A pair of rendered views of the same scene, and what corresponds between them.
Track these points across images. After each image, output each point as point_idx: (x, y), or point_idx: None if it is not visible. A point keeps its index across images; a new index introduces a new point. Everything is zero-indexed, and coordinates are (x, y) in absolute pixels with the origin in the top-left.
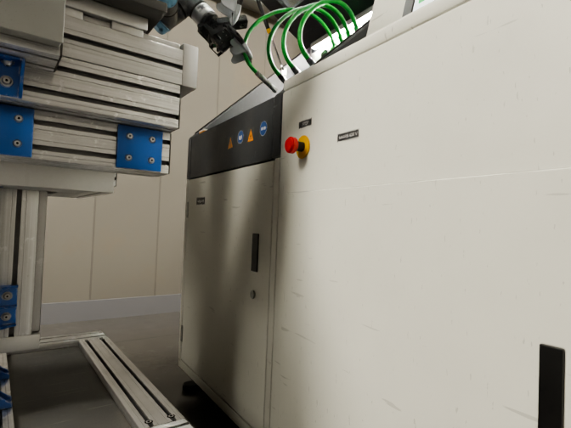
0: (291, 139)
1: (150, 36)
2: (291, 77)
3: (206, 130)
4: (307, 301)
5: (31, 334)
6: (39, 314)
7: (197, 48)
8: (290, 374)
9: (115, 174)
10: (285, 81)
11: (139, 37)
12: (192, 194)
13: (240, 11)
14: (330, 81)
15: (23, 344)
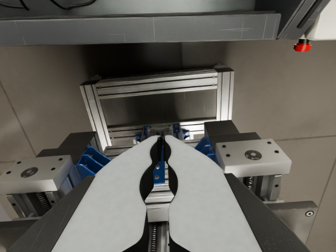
0: (308, 50)
1: (277, 195)
2: (333, 39)
3: (4, 46)
4: None
5: (172, 129)
6: (169, 131)
7: (291, 161)
8: None
9: (93, 137)
10: (316, 40)
11: (278, 197)
12: None
13: (203, 154)
14: None
15: (172, 130)
